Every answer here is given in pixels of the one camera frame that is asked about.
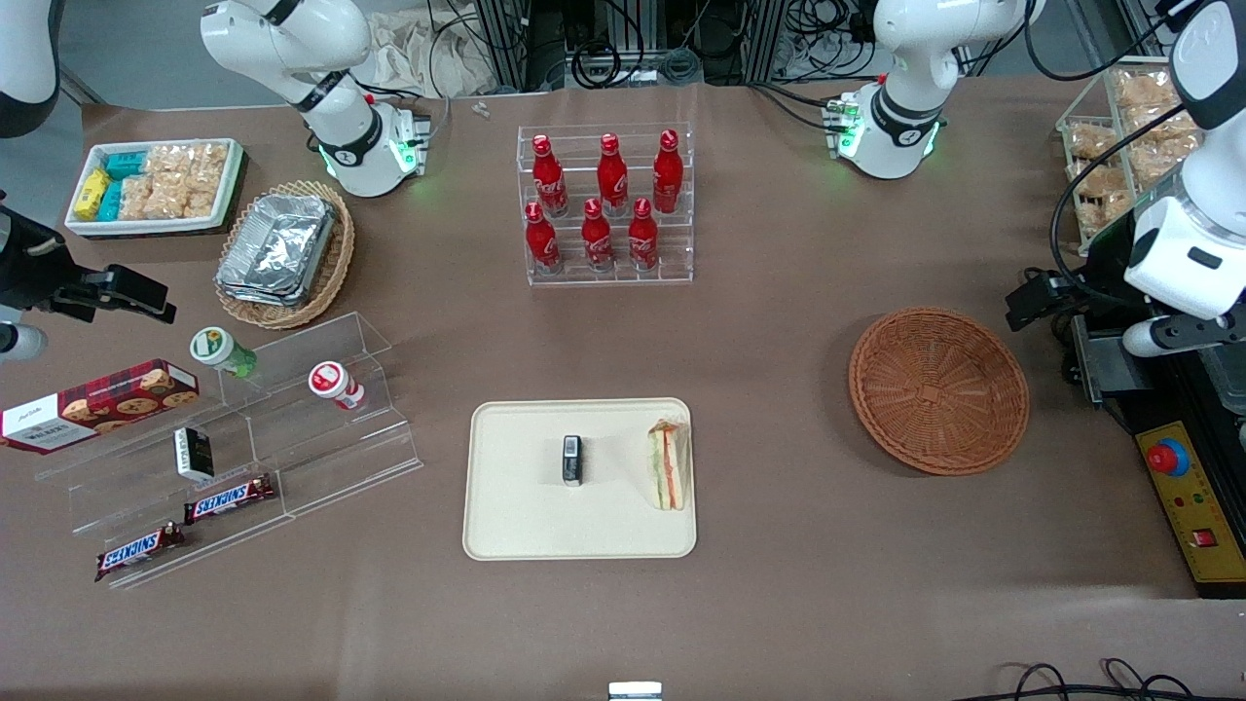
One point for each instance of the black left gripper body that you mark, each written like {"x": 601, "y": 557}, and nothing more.
{"x": 1098, "y": 276}

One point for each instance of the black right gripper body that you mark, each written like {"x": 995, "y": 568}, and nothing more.
{"x": 29, "y": 271}

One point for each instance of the triangular sandwich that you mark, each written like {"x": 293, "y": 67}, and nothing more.
{"x": 670, "y": 467}

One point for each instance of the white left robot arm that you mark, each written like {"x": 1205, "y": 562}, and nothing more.
{"x": 905, "y": 58}

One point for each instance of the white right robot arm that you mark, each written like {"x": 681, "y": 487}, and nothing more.
{"x": 292, "y": 39}

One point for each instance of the round brown wicker basket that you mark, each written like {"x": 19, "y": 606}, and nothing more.
{"x": 934, "y": 389}

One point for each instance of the white rectangular snack tray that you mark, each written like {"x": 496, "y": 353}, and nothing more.
{"x": 229, "y": 200}

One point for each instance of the oval light wicker basket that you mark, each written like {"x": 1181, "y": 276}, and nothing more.
{"x": 336, "y": 273}

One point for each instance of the beige plastic tray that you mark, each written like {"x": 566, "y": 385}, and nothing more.
{"x": 604, "y": 526}

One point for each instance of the clear bag of fried snacks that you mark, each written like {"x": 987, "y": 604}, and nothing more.
{"x": 1110, "y": 212}
{"x": 1092, "y": 142}
{"x": 1163, "y": 146}
{"x": 1105, "y": 180}
{"x": 1147, "y": 90}

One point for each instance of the teal snack packet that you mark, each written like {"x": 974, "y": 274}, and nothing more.
{"x": 110, "y": 202}
{"x": 125, "y": 165}

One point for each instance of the clear bag of rice crackers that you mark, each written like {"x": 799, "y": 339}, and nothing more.
{"x": 167, "y": 162}
{"x": 154, "y": 198}
{"x": 206, "y": 180}

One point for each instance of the yellow snack packet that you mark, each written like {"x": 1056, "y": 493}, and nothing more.
{"x": 91, "y": 195}

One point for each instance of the red tartan cookie box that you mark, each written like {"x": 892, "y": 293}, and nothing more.
{"x": 97, "y": 404}

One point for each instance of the green lidded drink bottle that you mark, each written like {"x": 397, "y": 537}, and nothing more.
{"x": 216, "y": 348}

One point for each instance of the stacked aluminium foil trays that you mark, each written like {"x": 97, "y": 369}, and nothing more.
{"x": 277, "y": 248}

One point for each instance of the small black and white box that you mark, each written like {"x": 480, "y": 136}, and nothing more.
{"x": 195, "y": 454}

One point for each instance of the red lidded drink bottle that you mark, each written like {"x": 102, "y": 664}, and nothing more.
{"x": 333, "y": 382}

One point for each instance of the Snickers chocolate bar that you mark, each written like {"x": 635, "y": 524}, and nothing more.
{"x": 230, "y": 498}
{"x": 139, "y": 551}

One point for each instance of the yellow emergency stop control box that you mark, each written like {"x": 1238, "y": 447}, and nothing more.
{"x": 1197, "y": 516}

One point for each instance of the clear acrylic stepped shelf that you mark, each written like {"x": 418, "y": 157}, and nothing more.
{"x": 331, "y": 458}

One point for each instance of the clear acrylic bottle rack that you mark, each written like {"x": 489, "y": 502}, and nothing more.
{"x": 677, "y": 253}

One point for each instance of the white crumpled cloth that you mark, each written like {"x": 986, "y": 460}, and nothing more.
{"x": 428, "y": 54}

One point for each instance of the red cola bottle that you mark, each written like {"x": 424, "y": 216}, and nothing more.
{"x": 541, "y": 243}
{"x": 597, "y": 241}
{"x": 611, "y": 180}
{"x": 642, "y": 241}
{"x": 550, "y": 185}
{"x": 668, "y": 175}

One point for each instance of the small black rectangular case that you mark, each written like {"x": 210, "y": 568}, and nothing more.
{"x": 572, "y": 461}

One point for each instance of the grey metal bracket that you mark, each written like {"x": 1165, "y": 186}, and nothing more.
{"x": 1100, "y": 365}

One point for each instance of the aluminium profile frame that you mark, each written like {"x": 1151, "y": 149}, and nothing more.
{"x": 501, "y": 44}

